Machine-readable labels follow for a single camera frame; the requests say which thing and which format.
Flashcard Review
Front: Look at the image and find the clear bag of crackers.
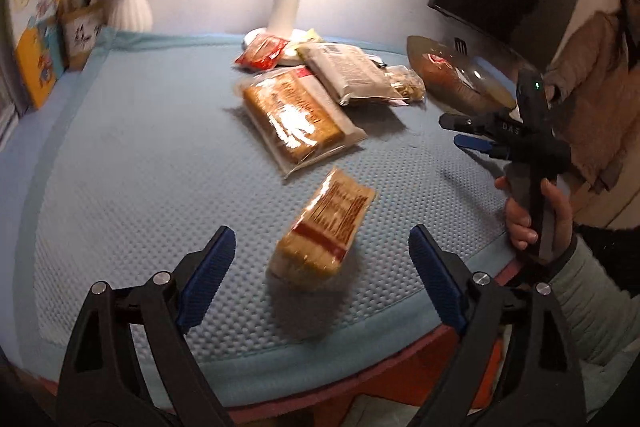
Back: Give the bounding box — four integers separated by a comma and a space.
385, 65, 426, 103

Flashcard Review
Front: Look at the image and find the beige bread pack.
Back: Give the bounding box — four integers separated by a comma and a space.
297, 42, 405, 106

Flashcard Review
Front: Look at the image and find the long bread package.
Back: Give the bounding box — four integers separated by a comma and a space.
234, 66, 367, 176

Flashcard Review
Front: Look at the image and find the orange boxed snack pack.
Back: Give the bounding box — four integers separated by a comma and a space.
268, 168, 376, 291

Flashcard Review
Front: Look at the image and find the light green sleeve forearm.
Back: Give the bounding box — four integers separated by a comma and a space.
550, 235, 639, 416

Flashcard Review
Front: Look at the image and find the person right hand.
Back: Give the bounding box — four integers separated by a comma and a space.
495, 176, 573, 265

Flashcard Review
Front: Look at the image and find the person in brown coat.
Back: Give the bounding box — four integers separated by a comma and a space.
544, 0, 639, 193

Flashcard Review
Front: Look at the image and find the yellow snack packet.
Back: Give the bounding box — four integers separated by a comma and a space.
291, 28, 324, 46

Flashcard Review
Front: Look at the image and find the red snack packet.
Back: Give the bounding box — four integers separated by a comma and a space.
234, 34, 288, 72

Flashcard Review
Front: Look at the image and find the light blue quilted mat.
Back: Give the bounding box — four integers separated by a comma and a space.
1, 30, 512, 407

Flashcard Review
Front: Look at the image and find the white ribbed vase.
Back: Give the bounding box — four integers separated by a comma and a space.
99, 0, 153, 32

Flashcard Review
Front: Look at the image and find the english textbook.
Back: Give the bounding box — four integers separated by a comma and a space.
8, 0, 70, 109

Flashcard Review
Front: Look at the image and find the small picture frame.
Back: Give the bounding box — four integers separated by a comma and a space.
61, 3, 104, 70

